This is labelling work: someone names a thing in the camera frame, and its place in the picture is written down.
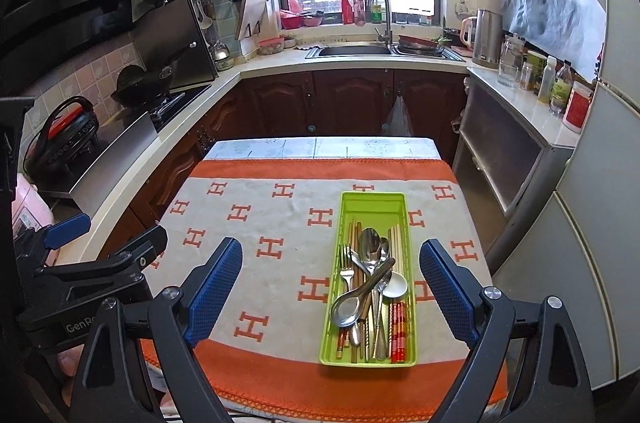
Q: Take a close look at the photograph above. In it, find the white chopstick red striped end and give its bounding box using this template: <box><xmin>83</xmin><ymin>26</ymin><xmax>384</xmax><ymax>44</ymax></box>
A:
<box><xmin>389</xmin><ymin>227</ymin><xmax>407</xmax><ymax>364</ymax></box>

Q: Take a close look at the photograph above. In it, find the white ceramic soup spoon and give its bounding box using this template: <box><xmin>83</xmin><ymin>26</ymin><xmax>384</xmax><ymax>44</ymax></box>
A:
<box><xmin>382</xmin><ymin>271</ymin><xmax>408</xmax><ymax>299</ymax></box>

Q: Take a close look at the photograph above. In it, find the steel spoon wooden handle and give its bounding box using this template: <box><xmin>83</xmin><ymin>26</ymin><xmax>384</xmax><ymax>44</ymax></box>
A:
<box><xmin>373</xmin><ymin>238</ymin><xmax>392</xmax><ymax>361</ymax></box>

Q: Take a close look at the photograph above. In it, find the matte metal soup spoon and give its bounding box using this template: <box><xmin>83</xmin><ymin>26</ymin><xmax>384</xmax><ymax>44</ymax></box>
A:
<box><xmin>330</xmin><ymin>257</ymin><xmax>396</xmax><ymax>328</ymax></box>

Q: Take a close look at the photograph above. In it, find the large steel spoon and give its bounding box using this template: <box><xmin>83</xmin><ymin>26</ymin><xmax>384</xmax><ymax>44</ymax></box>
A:
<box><xmin>358</xmin><ymin>227</ymin><xmax>382</xmax><ymax>359</ymax></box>

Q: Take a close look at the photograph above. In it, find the steel fork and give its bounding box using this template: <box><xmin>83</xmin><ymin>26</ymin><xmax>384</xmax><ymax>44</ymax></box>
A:
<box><xmin>340</xmin><ymin>245</ymin><xmax>361</xmax><ymax>348</ymax></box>

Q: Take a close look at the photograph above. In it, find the brown wooden chopstick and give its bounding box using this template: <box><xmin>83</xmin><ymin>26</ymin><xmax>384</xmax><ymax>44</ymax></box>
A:
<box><xmin>348</xmin><ymin>221</ymin><xmax>361</xmax><ymax>363</ymax></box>

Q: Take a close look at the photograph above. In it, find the kitchen faucet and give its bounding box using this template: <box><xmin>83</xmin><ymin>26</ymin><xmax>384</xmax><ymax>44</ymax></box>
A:
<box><xmin>366</xmin><ymin>0</ymin><xmax>394</xmax><ymax>50</ymax></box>

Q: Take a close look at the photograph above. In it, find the person's left hand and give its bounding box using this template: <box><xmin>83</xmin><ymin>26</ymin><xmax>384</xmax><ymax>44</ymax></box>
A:
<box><xmin>56</xmin><ymin>345</ymin><xmax>84</xmax><ymax>407</ymax></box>

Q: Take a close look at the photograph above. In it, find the pink appliance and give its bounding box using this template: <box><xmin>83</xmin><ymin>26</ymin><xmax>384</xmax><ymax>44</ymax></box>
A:
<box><xmin>12</xmin><ymin>173</ymin><xmax>54</xmax><ymax>239</ymax></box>

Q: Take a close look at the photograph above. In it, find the orange white H-pattern cloth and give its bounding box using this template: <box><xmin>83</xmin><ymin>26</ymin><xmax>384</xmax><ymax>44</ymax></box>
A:
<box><xmin>145</xmin><ymin>159</ymin><xmax>490</xmax><ymax>422</ymax></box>

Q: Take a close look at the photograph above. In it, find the black red rice cooker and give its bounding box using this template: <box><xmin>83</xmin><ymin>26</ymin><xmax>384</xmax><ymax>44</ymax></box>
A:
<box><xmin>23</xmin><ymin>95</ymin><xmax>100</xmax><ymax>182</ymax></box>

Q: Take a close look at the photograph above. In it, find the black wok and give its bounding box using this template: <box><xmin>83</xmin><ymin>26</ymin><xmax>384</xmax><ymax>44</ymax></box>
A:
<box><xmin>111</xmin><ymin>43</ymin><xmax>196</xmax><ymax>108</ymax></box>

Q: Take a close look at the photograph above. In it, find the green plastic utensil tray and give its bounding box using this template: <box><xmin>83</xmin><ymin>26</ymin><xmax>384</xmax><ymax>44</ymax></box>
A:
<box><xmin>320</xmin><ymin>191</ymin><xmax>418</xmax><ymax>369</ymax></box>

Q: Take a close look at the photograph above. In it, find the steel kettle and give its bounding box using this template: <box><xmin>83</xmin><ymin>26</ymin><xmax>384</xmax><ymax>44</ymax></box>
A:
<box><xmin>459</xmin><ymin>8</ymin><xmax>503</xmax><ymax>69</ymax></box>

